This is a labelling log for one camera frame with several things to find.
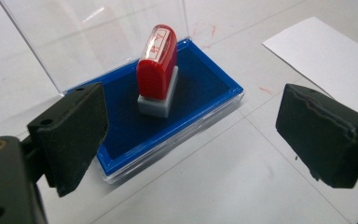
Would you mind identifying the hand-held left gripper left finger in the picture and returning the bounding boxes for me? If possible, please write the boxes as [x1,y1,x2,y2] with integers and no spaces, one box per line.
[21,81,110,198]

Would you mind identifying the white paper sheet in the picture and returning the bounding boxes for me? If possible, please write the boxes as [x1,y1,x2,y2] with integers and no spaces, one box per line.
[262,16,358,122]

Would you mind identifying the red rubber stamp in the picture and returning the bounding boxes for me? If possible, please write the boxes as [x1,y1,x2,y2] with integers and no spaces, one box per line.
[136,24,180,119]

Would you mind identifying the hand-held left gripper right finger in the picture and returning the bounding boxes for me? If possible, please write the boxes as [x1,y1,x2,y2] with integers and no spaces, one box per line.
[275,83,358,189]

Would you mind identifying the blue ink pad case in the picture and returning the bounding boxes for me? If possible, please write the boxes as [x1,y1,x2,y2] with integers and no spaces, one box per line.
[0,0,246,185]

